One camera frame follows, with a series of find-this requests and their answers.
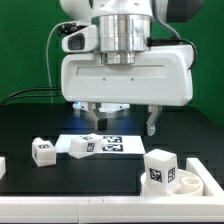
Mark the white front rail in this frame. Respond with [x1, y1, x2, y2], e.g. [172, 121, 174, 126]
[0, 196, 224, 224]

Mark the white block left edge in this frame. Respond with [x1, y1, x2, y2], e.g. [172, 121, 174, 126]
[0, 157, 6, 180]

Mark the white thin cable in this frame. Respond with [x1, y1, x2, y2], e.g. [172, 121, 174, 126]
[45, 21, 76, 105]

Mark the black camera on stand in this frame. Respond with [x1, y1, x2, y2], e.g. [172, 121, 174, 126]
[57, 22, 84, 36]

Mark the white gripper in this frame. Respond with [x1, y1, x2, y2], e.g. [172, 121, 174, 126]
[61, 45, 193, 136]

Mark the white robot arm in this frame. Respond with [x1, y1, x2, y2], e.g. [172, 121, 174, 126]
[60, 0, 205, 135]

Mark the black cable pair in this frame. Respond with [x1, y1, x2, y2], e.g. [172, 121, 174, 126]
[0, 86, 63, 107]

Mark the grey corrugated hose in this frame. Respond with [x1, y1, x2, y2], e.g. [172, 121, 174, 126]
[149, 0, 183, 41]

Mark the white paper marker sheet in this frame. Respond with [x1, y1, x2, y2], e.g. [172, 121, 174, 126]
[55, 135, 145, 154]

